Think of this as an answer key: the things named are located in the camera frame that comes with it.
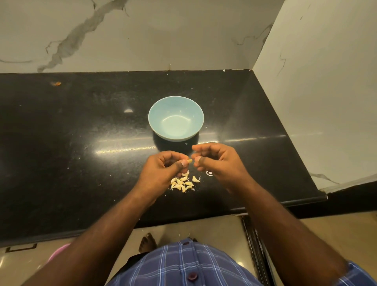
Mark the person's right hand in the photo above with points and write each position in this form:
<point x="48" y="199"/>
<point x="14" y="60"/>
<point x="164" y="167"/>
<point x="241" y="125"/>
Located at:
<point x="224" y="165"/>

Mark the person's left hand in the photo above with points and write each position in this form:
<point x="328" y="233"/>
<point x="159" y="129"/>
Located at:
<point x="156" y="175"/>

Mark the garlic peel scrap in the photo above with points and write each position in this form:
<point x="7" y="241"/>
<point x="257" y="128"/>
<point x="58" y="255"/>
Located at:
<point x="209" y="172"/>

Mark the pile of garlic skins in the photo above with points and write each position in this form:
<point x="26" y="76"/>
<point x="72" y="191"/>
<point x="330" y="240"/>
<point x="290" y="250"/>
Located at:
<point x="184" y="182"/>

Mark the white garlic bulb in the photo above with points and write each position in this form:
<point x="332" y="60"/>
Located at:
<point x="191" y="160"/>

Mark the light blue bowl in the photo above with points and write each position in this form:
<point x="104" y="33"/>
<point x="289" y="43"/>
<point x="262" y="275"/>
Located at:
<point x="176" y="118"/>

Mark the person's left forearm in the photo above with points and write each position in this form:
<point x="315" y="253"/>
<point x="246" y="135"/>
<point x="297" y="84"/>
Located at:
<point x="88" y="244"/>

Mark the person's right forearm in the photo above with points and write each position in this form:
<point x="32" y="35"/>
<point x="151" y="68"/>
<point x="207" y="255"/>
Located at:
<point x="294" y="235"/>

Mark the person's left foot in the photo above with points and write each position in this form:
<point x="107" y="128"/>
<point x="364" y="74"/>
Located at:
<point x="147" y="243"/>

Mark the black cabinet trim strip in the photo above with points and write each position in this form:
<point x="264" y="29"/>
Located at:
<point x="256" y="250"/>

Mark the blue plaid shirt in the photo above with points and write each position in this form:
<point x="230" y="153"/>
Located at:
<point x="191" y="268"/>

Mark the pink plastic bucket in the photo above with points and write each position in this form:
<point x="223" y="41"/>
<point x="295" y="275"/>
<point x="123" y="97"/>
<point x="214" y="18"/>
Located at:
<point x="59" y="252"/>

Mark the small orange scrap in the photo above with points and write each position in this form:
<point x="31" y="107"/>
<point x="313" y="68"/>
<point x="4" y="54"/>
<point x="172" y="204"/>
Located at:
<point x="55" y="83"/>

